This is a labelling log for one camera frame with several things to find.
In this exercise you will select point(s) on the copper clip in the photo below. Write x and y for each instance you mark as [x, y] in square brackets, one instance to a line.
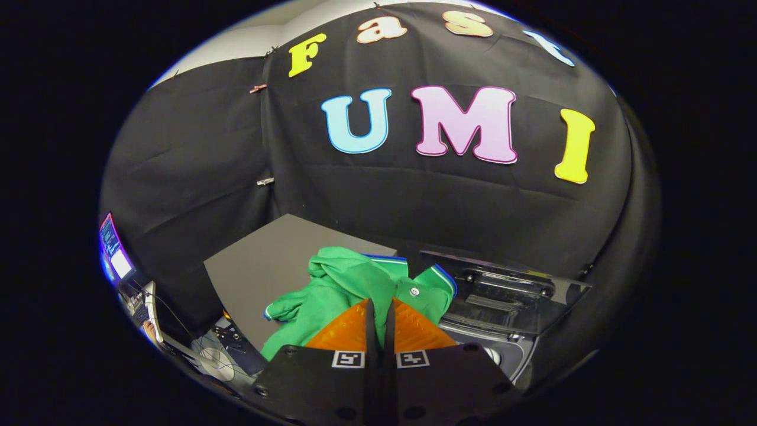
[258, 89]

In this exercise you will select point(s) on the silver clip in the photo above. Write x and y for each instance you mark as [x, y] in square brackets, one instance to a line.
[265, 181]

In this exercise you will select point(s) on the black backdrop cloth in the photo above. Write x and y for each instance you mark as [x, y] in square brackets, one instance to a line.
[414, 189]

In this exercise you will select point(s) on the grey table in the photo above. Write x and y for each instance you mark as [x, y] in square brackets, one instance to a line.
[260, 272]

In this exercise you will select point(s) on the green polo shirt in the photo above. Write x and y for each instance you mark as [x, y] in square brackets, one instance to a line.
[343, 284]

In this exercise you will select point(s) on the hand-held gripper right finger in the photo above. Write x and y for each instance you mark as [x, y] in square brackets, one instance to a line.
[389, 355]

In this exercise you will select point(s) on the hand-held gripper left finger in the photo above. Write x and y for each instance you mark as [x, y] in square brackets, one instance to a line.
[369, 355]

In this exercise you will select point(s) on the open laptop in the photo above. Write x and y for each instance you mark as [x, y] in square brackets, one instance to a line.
[115, 251]

